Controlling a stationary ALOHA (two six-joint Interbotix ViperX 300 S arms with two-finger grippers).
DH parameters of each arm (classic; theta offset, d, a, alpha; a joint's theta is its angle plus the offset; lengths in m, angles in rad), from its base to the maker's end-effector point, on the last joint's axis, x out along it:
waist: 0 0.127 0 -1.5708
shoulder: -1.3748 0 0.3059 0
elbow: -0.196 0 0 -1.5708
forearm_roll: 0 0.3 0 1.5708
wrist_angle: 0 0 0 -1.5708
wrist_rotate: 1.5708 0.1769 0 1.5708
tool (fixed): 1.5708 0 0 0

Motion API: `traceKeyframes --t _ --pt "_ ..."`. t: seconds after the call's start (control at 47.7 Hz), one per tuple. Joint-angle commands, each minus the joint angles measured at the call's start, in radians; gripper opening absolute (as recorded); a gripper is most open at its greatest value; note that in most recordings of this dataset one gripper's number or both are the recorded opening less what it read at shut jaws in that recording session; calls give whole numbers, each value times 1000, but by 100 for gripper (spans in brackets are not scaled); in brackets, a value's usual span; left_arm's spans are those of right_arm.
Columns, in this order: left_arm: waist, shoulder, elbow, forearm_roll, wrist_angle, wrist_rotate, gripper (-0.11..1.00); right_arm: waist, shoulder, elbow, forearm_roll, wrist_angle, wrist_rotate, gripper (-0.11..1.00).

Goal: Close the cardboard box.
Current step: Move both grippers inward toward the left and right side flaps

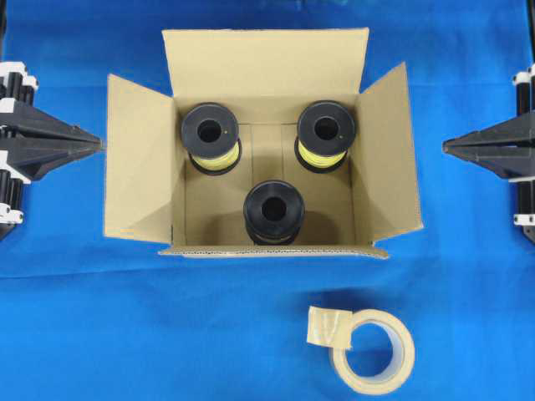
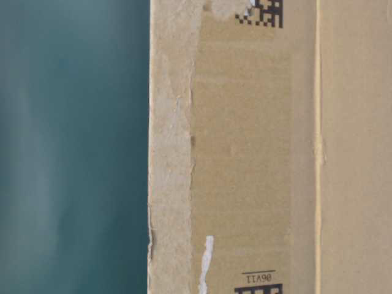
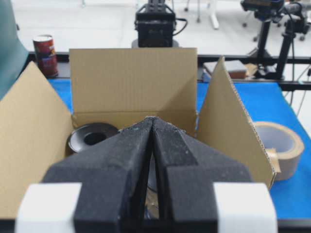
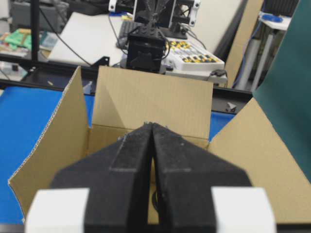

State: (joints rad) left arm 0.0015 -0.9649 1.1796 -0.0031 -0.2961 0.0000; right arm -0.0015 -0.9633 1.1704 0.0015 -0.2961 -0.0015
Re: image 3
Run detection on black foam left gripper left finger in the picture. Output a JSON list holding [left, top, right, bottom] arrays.
[[15, 116, 153, 233]]

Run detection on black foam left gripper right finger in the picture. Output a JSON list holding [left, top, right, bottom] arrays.
[[152, 117, 278, 233]]

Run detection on brown cardboard box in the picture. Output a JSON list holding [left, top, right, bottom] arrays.
[[0, 48, 276, 219]]

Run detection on black round object in box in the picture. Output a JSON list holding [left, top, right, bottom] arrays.
[[66, 122, 119, 156]]

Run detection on small brown box on ledge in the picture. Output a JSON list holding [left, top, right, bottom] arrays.
[[202, 60, 247, 83]]

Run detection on beige packing tape roll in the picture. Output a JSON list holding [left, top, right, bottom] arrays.
[[253, 121, 305, 181]]

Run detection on red snack can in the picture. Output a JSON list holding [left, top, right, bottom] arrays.
[[33, 34, 58, 77]]

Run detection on teal backdrop cloth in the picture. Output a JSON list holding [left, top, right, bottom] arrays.
[[0, 0, 29, 98]]

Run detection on black camera tripod stand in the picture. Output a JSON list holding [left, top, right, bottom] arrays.
[[240, 0, 311, 81]]

